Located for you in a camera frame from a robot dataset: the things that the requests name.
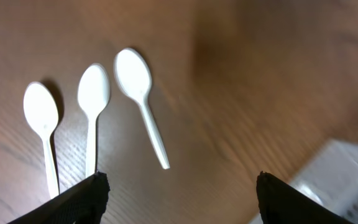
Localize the clear plastic basket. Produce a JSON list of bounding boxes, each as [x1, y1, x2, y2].
[[251, 140, 358, 224]]

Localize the white plastic spoon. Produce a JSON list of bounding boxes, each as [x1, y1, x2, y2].
[[77, 63, 110, 178], [114, 47, 170, 169], [23, 82, 60, 199]]

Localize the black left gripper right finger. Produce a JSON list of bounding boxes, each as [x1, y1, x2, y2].
[[256, 171, 350, 224]]

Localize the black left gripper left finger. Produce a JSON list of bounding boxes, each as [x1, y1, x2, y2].
[[9, 172, 110, 224]]

